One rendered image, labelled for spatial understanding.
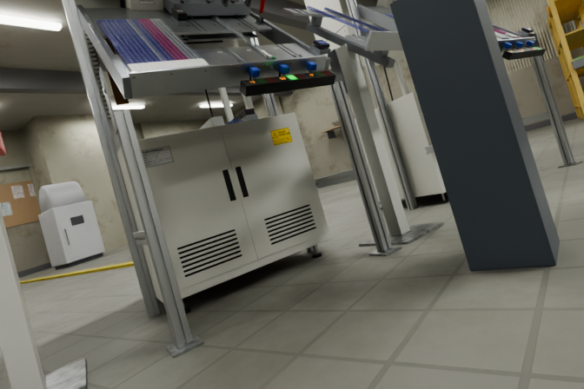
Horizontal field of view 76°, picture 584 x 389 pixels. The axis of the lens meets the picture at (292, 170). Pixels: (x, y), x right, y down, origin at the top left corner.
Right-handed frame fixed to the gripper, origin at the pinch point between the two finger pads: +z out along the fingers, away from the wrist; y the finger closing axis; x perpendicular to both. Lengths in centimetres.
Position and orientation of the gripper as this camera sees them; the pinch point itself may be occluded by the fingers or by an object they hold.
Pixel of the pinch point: (235, 3)
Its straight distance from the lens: 153.5
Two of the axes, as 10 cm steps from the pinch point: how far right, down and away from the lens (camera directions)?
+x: 5.1, 6.7, -5.5
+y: -8.3, 2.2, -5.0
